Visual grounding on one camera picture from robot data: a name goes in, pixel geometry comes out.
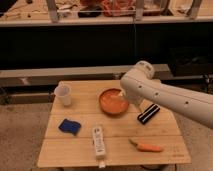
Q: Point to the orange ceramic bowl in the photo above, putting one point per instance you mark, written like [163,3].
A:
[111,102]

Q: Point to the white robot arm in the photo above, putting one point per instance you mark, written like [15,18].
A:
[138,84]

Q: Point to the wooden table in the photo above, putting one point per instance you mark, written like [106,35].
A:
[60,149]

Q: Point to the clear plastic cup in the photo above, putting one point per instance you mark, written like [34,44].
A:
[63,93]

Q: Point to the black white striped box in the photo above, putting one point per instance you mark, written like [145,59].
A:
[149,112]

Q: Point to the white remote controller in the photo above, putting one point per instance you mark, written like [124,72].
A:
[98,142]

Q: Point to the blue sponge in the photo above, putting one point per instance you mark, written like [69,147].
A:
[68,126]

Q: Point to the orange toy carrot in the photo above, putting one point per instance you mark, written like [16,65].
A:
[145,147]

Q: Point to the red items on shelf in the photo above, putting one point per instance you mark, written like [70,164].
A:
[117,8]

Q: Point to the grey metal bench rail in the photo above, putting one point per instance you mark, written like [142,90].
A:
[52,76]

